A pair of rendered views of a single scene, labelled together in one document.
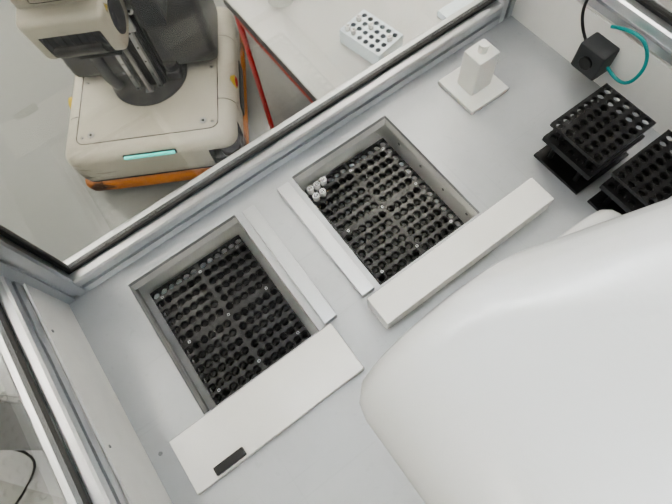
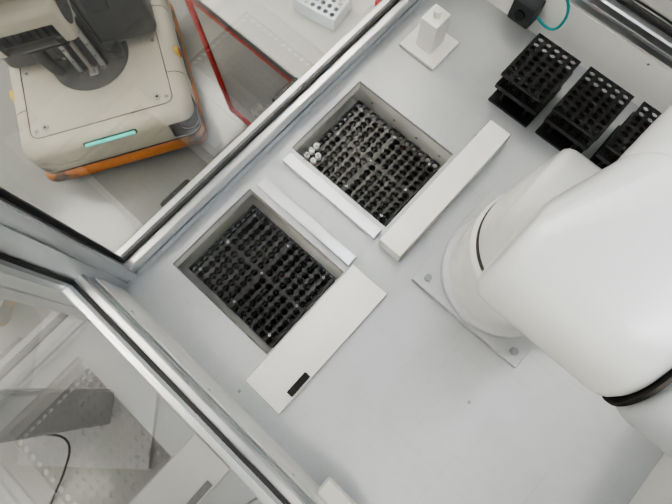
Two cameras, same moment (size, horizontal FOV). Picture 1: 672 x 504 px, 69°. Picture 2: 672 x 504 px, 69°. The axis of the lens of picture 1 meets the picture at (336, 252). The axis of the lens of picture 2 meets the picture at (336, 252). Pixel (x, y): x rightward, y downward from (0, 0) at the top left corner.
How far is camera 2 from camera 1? 0.20 m
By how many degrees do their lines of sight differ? 10
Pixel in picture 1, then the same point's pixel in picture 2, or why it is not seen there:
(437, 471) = (538, 310)
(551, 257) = (576, 200)
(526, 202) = (490, 141)
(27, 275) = (98, 270)
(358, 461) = (396, 364)
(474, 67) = (431, 30)
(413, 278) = (413, 217)
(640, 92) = (564, 35)
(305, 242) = (316, 202)
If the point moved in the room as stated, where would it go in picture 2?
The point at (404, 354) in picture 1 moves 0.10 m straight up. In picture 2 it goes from (515, 259) to (588, 207)
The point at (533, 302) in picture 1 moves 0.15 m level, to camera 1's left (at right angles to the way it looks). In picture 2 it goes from (574, 223) to (362, 306)
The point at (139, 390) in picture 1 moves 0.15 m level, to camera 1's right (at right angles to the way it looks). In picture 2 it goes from (207, 346) to (288, 315)
